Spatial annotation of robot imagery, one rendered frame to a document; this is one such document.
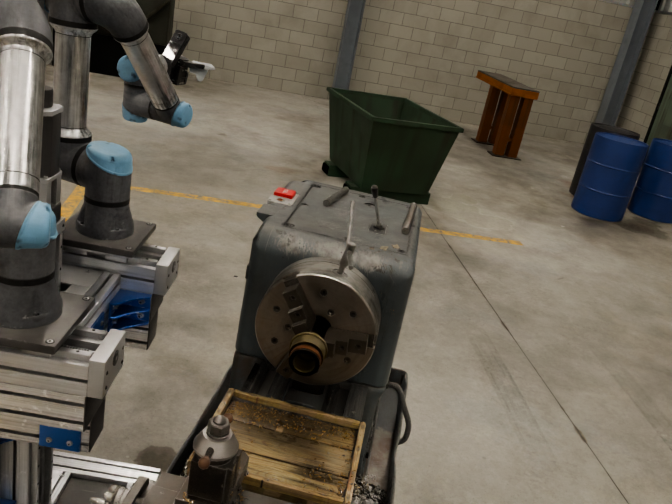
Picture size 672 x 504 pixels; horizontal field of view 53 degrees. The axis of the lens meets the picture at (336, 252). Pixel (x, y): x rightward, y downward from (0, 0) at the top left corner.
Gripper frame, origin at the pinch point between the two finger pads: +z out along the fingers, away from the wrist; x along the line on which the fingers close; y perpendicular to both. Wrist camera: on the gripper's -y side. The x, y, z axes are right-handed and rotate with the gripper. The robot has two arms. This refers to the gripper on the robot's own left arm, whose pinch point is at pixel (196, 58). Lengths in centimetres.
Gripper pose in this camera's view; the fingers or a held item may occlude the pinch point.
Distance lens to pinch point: 237.1
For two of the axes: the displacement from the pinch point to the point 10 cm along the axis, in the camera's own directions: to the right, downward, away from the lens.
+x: 8.7, 4.3, -2.4
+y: -3.1, 8.6, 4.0
